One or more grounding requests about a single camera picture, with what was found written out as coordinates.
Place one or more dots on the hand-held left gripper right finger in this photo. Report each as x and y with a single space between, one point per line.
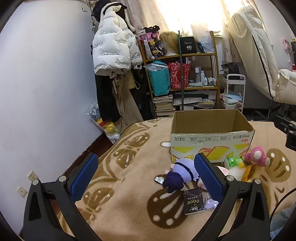
207 173

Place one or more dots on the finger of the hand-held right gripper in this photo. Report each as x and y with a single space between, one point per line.
283 122

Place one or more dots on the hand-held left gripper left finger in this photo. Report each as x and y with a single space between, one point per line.
84 176

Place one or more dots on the purple plush doll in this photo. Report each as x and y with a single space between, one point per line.
182 171

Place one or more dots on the white fluffy plush toy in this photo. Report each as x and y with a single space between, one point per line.
235 172

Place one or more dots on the clear plastic cup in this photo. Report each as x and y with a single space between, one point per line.
210 204

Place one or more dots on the printed cardboard box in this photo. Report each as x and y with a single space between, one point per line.
208 139

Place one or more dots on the yellow plush toy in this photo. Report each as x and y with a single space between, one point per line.
248 172

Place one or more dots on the pink plush toy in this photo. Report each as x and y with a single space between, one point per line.
223 171

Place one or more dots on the black metal stand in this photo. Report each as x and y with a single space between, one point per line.
271 109

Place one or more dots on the black tissue pack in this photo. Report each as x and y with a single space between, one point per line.
193 201

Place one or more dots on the pink bear plush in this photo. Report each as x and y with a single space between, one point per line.
255 155

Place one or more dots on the small silver packet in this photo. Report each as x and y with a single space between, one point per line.
159 180

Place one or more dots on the beige printed blanket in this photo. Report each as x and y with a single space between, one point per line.
138 166

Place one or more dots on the white trolley cart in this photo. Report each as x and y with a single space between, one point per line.
231 97

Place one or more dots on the pile of papers and magazines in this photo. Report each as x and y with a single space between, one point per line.
196 100

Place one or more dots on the pink fan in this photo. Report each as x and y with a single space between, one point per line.
286 46

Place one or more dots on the dark hanging clothes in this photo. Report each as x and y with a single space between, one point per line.
104 99

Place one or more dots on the stack of books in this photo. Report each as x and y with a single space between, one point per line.
164 105

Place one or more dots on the beige hanging pants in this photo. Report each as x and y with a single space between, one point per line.
122 104

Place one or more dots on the white mattress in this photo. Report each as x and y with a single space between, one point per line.
254 46

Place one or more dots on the blue grey cloth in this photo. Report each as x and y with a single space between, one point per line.
284 222

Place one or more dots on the wooden shelf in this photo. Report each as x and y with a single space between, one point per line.
216 69

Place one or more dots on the row of white cosmetic bottles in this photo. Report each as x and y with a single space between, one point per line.
205 78

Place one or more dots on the green pole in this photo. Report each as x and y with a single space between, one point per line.
182 76

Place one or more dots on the red patterned bag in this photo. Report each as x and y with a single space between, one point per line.
177 75

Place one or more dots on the teal bag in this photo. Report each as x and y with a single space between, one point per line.
159 80

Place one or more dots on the clear plastic bag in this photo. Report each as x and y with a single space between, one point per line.
205 45

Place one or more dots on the black box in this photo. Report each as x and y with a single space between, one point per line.
188 45

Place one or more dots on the white puffer jacket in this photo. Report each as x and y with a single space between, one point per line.
111 46

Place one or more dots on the blonde wig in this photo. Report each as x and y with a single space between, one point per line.
168 42

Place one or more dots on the black pink patterned bag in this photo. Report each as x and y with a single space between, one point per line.
152 44

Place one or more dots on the black hanging garment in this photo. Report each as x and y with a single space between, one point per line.
101 9

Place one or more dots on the light curtain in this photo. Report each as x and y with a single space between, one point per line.
143 14

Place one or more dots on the white wall socket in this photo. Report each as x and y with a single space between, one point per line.
22 191
32 176

